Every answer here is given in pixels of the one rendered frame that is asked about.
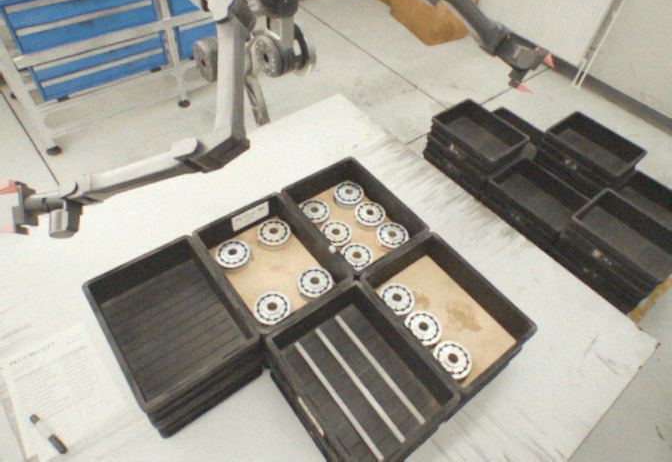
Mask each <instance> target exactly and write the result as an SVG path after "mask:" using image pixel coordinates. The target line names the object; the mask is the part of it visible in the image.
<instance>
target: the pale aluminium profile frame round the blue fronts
mask: <svg viewBox="0 0 672 462"><path fill-rule="evenodd" d="M157 3H158V7H159V11H157V14H158V19H160V18H161V19H160V20H156V21H153V22H149V23H145V24H140V25H137V26H133V27H129V28H125V29H121V30H117V32H116V31H113V33H110V32H109V34H106V35H101V36H97V37H93V38H90V39H86V40H81V41H78V42H74V43H70V44H67V45H62V46H59V47H55V48H51V49H48V50H43V51H39V52H36V53H32V54H27V55H24V56H20V57H16V56H19V55H21V54H20V52H19V48H18V46H14V47H10V48H6V47H5V45H4V43H3V41H2V39H0V71H1V72H2V75H3V77H4V79H5V81H6V83H7V85H8V87H10V89H11V90H12V91H13V92H12V93H11V95H10V96H11V98H12V99H17V100H18V101H19V103H20V104H21V106H22V108H24V109H25V111H26V112H27V114H28V117H29V118H30V120H31V121H32V123H33V124H34V126H35V128H36V129H38V131H39V132H40V134H41V136H42V137H43V140H44V142H45V144H46V146H47V147H48V148H47V150H46V154H47V155H50V156H54V155H57V154H59V153H60V152H61V151H62V149H61V147H59V146H56V145H55V143H53V141H52V139H55V138H58V137H60V135H63V134H66V133H69V132H73V131H75V130H78V129H81V128H84V127H87V126H90V125H93V124H96V123H99V122H102V121H105V120H107V119H110V118H114V117H117V116H120V115H123V114H125V113H128V112H131V111H134V110H138V109H140V108H143V107H146V106H149V105H152V104H155V103H157V101H158V102H161V100H164V99H167V98H170V97H173V96H175V95H178V96H179V99H180V101H179V102H178V106H179V107H180V108H188V107H189V106H190V105H191V103H190V101H188V98H187V93H186V92H188V91H190V90H193V89H196V88H199V87H202V86H205V85H207V84H210V82H208V81H206V80H205V79H204V78H200V79H197V80H194V81H191V82H184V81H183V79H182V76H183V73H184V71H185V69H187V68H189V67H192V66H195V65H197V64H196V61H195V58H194V56H192V57H190V58H189V59H185V60H182V61H179V58H178V53H177V41H175V38H174V37H176V36H175V31H174V30H173V27H176V26H180V25H183V24H187V23H192V22H195V21H199V19H200V20H202V18H206V17H209V16H212V12H211V11H209V12H204V11H203V10H202V9H199V10H195V11H191V12H187V13H183V14H179V15H176V16H172V17H170V16H171V11H170V8H168V7H167V3H166V0H157ZM161 30H163V31H164V32H163V33H162V37H163V40H167V44H165V46H166V51H167V50H169V54H168V53H167V56H168V61H169V64H168V65H166V66H164V65H163V66H159V67H156V68H152V69H150V70H149V71H146V72H143V73H140V74H136V75H133V76H130V77H126V79H125V78H123V80H120V81H117V82H113V83H110V84H107V85H104V86H100V87H97V88H93V89H90V90H87V91H84V92H81V93H77V94H73V95H70V96H68V95H67V96H64V97H61V98H56V100H54V101H50V102H47V103H44V104H41V105H37V106H35V105H34V103H33V101H32V98H31V96H30V94H29V91H28V90H31V89H35V88H37V86H36V84H35V82H34V83H31V84H27V85H24V83H23V81H22V80H27V79H30V78H32V76H31V73H30V71H29V70H28V69H26V71H23V72H19V73H18V70H17V69H19V68H23V67H26V66H31V65H34V64H38V63H41V62H46V61H49V60H53V59H57V58H60V57H65V56H68V55H72V54H75V53H78V52H83V51H86V50H90V49H94V48H97V47H102V46H105V45H109V44H112V43H116V42H120V41H124V40H128V39H131V38H135V37H139V36H142V35H147V34H150V33H154V32H158V31H161ZM11 57H16V58H11ZM11 59H12V60H11ZM12 61H14V62H12ZM14 63H15V64H14ZM15 65H16V66H15ZM16 67H17V68H16ZM160 77H164V78H165V79H166V80H167V81H168V82H169V83H170V84H171V85H172V87H171V88H170V89H167V90H164V91H161V92H157V93H154V94H151V95H148V96H145V97H143V98H140V99H137V100H133V101H130V102H127V103H124V104H121V106H118V107H115V108H112V109H109V110H106V111H103V112H100V113H97V114H94V115H90V116H87V117H84V118H82V119H79V120H76V121H72V122H69V123H66V124H63V125H60V126H57V127H50V126H47V125H46V124H44V122H43V121H44V119H45V118H46V116H47V115H48V114H49V112H50V113H52V111H55V110H59V109H62V108H65V107H68V106H71V105H75V104H78V103H81V102H84V101H87V100H90V99H93V98H97V97H100V96H103V95H106V94H109V93H112V92H117V91H120V90H123V89H126V88H129V87H132V86H135V85H139V84H142V83H145V82H148V81H151V80H154V79H157V78H160Z"/></svg>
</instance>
